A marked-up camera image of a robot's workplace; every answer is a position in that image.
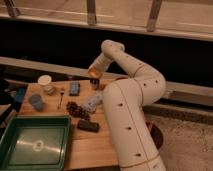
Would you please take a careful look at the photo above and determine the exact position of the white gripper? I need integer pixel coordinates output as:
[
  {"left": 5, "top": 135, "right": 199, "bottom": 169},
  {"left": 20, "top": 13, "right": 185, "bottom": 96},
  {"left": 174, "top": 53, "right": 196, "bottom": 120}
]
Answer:
[{"left": 88, "top": 53, "right": 112, "bottom": 73}]

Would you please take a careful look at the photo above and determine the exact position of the yellow apple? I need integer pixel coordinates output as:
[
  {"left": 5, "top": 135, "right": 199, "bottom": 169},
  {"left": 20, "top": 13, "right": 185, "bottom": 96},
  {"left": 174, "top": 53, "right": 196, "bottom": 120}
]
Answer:
[{"left": 88, "top": 68, "right": 102, "bottom": 79}]

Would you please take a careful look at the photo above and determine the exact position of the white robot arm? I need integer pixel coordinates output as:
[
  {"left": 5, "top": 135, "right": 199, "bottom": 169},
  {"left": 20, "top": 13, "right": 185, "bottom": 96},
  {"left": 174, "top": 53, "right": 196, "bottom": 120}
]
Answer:
[{"left": 88, "top": 40, "right": 166, "bottom": 171}]

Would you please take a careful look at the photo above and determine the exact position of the small metal cup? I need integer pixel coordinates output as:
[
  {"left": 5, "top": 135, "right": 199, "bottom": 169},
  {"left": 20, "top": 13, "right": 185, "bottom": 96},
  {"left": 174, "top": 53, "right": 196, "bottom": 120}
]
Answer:
[{"left": 90, "top": 78, "right": 100, "bottom": 90}]

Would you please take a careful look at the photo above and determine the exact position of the light blue plastic cup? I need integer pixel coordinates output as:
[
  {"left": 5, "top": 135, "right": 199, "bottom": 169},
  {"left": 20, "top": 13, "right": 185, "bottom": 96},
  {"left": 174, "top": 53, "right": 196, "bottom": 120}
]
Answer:
[{"left": 28, "top": 94, "right": 45, "bottom": 111}]

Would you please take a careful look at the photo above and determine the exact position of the orange bowl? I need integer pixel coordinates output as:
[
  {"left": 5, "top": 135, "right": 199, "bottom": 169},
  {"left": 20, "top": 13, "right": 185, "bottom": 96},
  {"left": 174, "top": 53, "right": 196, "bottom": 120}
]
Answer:
[{"left": 115, "top": 77, "right": 128, "bottom": 80}]

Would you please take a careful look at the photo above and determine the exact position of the crumpled blue white cloth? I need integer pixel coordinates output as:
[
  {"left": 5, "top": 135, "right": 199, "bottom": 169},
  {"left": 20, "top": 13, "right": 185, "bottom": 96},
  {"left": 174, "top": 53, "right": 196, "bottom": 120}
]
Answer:
[{"left": 81, "top": 91, "right": 103, "bottom": 113}]

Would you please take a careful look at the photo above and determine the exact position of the white lidded jar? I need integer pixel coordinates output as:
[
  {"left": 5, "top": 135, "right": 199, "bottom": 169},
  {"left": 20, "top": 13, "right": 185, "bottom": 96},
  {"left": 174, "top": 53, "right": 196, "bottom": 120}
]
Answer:
[{"left": 38, "top": 75, "right": 55, "bottom": 95}]

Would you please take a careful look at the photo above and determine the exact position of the black chocolate bar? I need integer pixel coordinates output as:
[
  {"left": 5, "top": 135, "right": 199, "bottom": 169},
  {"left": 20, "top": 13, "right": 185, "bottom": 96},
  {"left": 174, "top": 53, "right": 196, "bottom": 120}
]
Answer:
[{"left": 77, "top": 120, "right": 99, "bottom": 132}]

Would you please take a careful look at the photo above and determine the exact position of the blue object at table edge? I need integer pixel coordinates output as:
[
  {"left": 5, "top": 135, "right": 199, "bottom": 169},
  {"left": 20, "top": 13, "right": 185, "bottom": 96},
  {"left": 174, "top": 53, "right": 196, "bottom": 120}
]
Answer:
[{"left": 14, "top": 88, "right": 26, "bottom": 103}]

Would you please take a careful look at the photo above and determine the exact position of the purple bowl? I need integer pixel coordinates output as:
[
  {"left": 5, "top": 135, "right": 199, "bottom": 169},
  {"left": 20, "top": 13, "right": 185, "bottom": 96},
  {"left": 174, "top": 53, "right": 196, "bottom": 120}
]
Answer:
[{"left": 146, "top": 122, "right": 163, "bottom": 149}]

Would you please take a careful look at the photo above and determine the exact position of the green plastic tray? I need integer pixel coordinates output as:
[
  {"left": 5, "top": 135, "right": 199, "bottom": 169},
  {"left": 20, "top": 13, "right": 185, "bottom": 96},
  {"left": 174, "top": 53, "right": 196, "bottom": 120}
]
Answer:
[{"left": 0, "top": 116, "right": 71, "bottom": 171}]

